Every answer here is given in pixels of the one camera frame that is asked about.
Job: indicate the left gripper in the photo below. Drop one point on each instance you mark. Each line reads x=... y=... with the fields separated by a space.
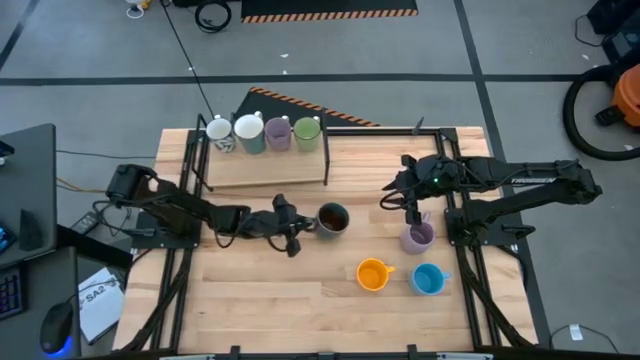
x=260 y=224

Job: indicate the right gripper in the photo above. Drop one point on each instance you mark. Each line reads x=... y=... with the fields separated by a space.
x=430 y=175

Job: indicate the dark green speckled mug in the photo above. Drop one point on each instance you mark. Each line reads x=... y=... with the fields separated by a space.
x=332 y=220

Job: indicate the lavender bulbous ribbed mug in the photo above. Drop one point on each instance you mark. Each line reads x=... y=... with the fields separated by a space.
x=419 y=239

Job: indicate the orange yellow mug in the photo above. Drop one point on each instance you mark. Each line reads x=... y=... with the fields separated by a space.
x=372 y=275

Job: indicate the light green mug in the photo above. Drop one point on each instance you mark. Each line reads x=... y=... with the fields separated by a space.
x=306 y=131

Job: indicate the blue white leaf-pattern mug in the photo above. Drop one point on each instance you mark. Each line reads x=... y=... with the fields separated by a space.
x=220 y=131

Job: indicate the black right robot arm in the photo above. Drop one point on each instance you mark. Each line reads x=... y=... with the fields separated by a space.
x=530 y=180

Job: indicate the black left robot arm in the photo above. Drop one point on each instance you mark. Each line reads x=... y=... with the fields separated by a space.
x=175 y=207

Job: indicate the light blue mug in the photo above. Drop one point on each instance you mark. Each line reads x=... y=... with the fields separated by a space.
x=427 y=279

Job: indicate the triangular hazard-striped floor mat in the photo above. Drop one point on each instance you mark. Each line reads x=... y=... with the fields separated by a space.
x=270 y=107

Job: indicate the rectangular hazard-striped floor mat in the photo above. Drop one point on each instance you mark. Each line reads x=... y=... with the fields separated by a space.
x=325 y=7

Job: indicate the black power adapter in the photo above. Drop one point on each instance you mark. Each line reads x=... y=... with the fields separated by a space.
x=86 y=222

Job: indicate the white SA2 booklet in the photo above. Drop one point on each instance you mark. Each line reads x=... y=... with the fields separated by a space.
x=100 y=305

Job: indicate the white paper tag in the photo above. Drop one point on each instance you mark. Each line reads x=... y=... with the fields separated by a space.
x=576 y=332

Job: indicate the orange shop vacuum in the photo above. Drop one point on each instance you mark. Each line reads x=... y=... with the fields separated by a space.
x=630 y=95

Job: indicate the black computer mouse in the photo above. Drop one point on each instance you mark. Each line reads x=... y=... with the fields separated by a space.
x=55 y=325

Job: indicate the dark grey desk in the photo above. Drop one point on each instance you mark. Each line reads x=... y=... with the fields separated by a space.
x=35 y=285

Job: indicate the black equipment case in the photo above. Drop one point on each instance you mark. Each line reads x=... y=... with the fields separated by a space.
x=620 y=20

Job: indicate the smartphone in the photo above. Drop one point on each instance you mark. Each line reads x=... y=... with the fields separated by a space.
x=5 y=240

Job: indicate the black keyboard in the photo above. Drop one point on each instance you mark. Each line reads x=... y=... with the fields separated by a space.
x=10 y=295

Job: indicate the wooden shelf black frame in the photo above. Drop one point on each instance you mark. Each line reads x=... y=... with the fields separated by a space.
x=265 y=170

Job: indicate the black aluminium rig frame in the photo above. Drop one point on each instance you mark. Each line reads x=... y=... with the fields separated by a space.
x=380 y=131

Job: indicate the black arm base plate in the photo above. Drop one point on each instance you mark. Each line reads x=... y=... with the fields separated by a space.
x=495 y=239
x=150 y=242

